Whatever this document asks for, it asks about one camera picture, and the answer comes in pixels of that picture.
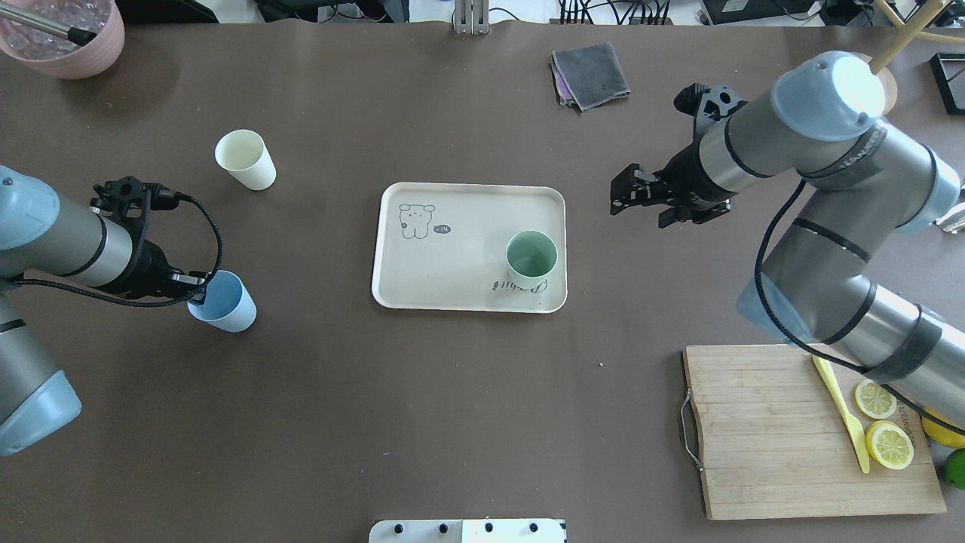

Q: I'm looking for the aluminium frame post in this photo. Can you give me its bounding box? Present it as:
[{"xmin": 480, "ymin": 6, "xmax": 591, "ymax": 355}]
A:
[{"xmin": 452, "ymin": 0, "xmax": 490, "ymax": 35}]

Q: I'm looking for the pink bowl with ice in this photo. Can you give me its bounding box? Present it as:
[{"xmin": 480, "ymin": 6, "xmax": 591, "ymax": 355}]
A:
[{"xmin": 1, "ymin": 1, "xmax": 125, "ymax": 79}]

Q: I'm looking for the beige rabbit tray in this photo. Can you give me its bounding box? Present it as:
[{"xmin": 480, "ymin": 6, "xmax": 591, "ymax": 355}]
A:
[{"xmin": 371, "ymin": 182, "xmax": 568, "ymax": 314}]

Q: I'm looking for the wooden cup stand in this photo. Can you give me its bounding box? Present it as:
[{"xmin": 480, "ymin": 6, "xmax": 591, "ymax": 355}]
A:
[{"xmin": 868, "ymin": 1, "xmax": 964, "ymax": 114}]

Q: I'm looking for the lemon half near knife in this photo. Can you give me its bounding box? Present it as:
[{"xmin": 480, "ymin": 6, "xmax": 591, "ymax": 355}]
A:
[{"xmin": 853, "ymin": 379, "xmax": 897, "ymax": 420}]

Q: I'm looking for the lemon half outer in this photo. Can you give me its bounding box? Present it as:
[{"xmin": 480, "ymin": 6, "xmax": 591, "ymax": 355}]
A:
[{"xmin": 865, "ymin": 420, "xmax": 914, "ymax": 471}]

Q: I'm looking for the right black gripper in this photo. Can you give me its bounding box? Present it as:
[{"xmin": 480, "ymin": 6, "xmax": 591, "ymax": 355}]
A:
[{"xmin": 609, "ymin": 142, "xmax": 735, "ymax": 228}]

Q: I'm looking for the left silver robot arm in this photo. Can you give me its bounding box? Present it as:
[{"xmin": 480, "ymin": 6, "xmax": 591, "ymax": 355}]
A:
[{"xmin": 1, "ymin": 167, "xmax": 223, "ymax": 457}]

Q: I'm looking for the green cup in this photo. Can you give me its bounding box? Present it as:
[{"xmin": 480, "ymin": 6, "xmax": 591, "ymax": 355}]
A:
[{"xmin": 504, "ymin": 230, "xmax": 559, "ymax": 289}]

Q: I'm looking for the cream cup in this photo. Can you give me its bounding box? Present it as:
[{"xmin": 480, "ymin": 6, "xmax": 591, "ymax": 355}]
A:
[{"xmin": 214, "ymin": 128, "xmax": 277, "ymax": 190}]

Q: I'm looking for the blue cup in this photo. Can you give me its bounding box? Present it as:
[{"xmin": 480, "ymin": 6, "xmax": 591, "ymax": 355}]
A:
[{"xmin": 187, "ymin": 269, "xmax": 256, "ymax": 333}]

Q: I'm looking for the wooden cutting board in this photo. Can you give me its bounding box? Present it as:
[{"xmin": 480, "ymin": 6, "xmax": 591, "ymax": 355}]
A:
[{"xmin": 682, "ymin": 345, "xmax": 947, "ymax": 521}]

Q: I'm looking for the grey folded cloth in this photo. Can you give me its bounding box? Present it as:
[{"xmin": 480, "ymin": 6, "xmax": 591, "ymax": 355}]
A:
[{"xmin": 550, "ymin": 41, "xmax": 631, "ymax": 112}]

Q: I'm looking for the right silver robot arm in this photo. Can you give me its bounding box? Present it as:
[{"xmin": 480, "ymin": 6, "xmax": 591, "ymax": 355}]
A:
[{"xmin": 610, "ymin": 51, "xmax": 964, "ymax": 428}]

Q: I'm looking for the metal pestle in bowl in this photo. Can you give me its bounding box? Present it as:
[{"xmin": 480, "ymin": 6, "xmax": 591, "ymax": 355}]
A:
[{"xmin": 1, "ymin": 2, "xmax": 98, "ymax": 46}]

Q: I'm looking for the yellow plastic knife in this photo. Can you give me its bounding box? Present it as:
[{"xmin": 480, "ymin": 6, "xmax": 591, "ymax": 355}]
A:
[{"xmin": 811, "ymin": 355, "xmax": 871, "ymax": 474}]

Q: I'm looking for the metal scoop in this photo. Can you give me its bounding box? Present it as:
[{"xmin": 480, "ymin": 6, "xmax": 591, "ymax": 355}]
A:
[{"xmin": 934, "ymin": 202, "xmax": 965, "ymax": 234}]

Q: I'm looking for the white pillar base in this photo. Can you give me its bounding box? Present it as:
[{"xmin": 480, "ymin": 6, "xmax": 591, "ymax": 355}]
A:
[{"xmin": 368, "ymin": 518, "xmax": 568, "ymax": 542}]

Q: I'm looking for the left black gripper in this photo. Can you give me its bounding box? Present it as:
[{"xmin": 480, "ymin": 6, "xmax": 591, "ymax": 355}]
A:
[{"xmin": 113, "ymin": 238, "xmax": 210, "ymax": 305}]

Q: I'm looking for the green lime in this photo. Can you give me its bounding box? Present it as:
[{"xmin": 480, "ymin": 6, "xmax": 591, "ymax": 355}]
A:
[{"xmin": 943, "ymin": 448, "xmax": 965, "ymax": 491}]

